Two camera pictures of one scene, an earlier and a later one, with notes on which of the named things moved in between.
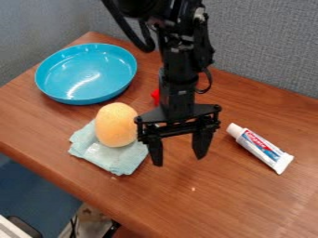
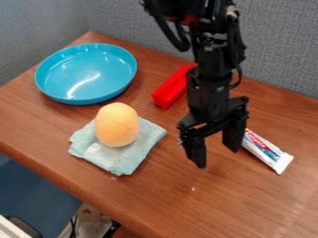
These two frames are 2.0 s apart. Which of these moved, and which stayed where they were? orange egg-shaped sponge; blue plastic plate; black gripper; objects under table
Moved: black gripper
Stayed: objects under table; orange egg-shaped sponge; blue plastic plate
